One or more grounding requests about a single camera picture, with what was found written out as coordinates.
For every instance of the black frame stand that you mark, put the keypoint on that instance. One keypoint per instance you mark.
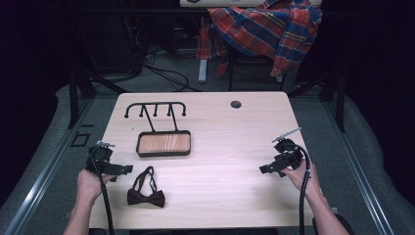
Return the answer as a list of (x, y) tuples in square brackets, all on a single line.
[(336, 94), (78, 94)]

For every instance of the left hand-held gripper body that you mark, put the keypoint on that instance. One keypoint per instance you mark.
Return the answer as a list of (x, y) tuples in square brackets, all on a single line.
[(100, 156)]

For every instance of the black hook rack wooden tray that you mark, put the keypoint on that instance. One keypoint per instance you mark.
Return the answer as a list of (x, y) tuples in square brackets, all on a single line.
[(164, 143)]

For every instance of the black chair frame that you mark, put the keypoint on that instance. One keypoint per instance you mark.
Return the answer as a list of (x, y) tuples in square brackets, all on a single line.
[(254, 70)]

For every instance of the person's left hand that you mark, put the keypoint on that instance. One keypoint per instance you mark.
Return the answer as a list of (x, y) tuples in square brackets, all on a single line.
[(88, 186)]

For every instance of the person's right hand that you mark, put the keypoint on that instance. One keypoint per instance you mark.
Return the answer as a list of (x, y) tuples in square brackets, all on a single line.
[(298, 178)]

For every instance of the black rectangular floor frame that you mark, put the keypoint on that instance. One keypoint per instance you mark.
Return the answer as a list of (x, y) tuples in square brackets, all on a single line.
[(80, 139)]

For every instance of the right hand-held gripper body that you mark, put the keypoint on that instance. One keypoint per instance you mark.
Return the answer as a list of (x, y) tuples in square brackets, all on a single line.
[(288, 156)]

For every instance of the metal floor rail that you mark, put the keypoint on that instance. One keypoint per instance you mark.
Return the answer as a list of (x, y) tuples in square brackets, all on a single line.
[(359, 176), (42, 182)]

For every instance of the dark brown bow tie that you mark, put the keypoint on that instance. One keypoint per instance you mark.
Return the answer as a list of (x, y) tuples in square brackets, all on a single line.
[(147, 197)]

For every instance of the white desk leg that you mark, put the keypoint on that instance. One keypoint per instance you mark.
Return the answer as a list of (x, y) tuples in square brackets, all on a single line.
[(203, 70)]

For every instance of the white desk top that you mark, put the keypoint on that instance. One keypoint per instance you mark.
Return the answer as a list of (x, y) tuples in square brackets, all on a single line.
[(221, 2)]

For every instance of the red blue plaid shirt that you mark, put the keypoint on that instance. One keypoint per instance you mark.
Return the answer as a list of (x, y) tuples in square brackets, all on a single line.
[(270, 29)]

